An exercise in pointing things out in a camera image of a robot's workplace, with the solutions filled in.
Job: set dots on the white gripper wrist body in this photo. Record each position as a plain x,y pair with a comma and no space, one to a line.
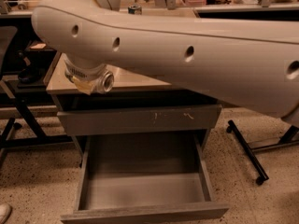
84,74

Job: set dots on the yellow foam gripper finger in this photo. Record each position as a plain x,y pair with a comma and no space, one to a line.
83,86

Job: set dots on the crushed silver can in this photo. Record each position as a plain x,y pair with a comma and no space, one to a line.
105,82

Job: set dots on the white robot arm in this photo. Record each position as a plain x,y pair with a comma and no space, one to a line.
253,64

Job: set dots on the grey upper drawer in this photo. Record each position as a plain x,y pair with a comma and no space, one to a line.
140,120

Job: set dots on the grey drawer cabinet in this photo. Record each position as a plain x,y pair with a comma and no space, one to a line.
129,91

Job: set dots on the upright blue silver can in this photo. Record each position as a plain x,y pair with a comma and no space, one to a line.
135,9

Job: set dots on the open grey lower drawer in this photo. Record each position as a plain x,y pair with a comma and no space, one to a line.
144,178

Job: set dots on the white shoe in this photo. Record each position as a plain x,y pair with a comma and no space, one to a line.
5,211

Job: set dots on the black wheeled stand leg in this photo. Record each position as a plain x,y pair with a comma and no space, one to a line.
262,175

